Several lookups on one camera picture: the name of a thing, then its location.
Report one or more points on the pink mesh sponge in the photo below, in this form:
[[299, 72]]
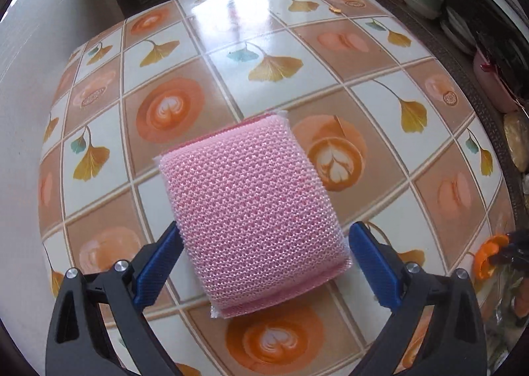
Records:
[[256, 210]]

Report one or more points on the pale green ceramic bowl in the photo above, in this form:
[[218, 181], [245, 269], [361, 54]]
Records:
[[423, 4]]

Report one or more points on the stack of white plates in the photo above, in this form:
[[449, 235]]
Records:
[[456, 28]]

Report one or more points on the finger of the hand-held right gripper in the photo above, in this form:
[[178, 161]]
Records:
[[510, 252]]

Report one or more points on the pile of kitchen utensils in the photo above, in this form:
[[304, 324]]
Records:
[[502, 66]]

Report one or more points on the tile-patterned tablecloth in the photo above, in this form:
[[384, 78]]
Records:
[[264, 62]]

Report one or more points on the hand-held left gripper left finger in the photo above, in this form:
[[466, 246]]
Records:
[[159, 260]]

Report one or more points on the pink plastic basin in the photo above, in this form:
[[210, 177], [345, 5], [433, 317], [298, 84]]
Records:
[[496, 82]]

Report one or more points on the clear bag of pale noodles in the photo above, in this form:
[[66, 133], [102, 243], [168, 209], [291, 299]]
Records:
[[516, 140]]

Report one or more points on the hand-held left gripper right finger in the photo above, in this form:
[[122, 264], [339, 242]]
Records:
[[376, 264]]

